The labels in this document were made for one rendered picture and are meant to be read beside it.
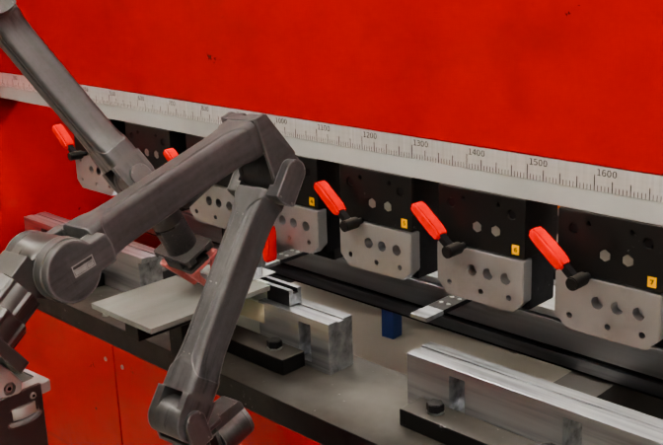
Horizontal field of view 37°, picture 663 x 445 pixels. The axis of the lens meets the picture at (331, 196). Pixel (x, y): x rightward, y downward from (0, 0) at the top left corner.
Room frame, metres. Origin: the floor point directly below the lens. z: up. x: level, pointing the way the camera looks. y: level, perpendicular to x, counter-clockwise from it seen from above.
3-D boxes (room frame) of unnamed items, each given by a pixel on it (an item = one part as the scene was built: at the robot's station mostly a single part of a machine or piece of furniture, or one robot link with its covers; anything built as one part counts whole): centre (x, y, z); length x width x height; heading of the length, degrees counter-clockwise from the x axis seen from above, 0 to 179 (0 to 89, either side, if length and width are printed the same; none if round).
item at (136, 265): (2.14, 0.56, 0.92); 0.50 x 0.06 x 0.10; 45
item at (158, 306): (1.65, 0.27, 1.00); 0.26 x 0.18 x 0.01; 135
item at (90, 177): (2.05, 0.47, 1.18); 0.15 x 0.09 x 0.17; 45
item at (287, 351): (1.68, 0.18, 0.89); 0.30 x 0.05 x 0.03; 45
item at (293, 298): (1.72, 0.14, 0.98); 0.20 x 0.03 x 0.03; 45
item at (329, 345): (1.71, 0.13, 0.92); 0.39 x 0.06 x 0.10; 45
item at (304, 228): (1.62, 0.05, 1.18); 0.15 x 0.09 x 0.17; 45
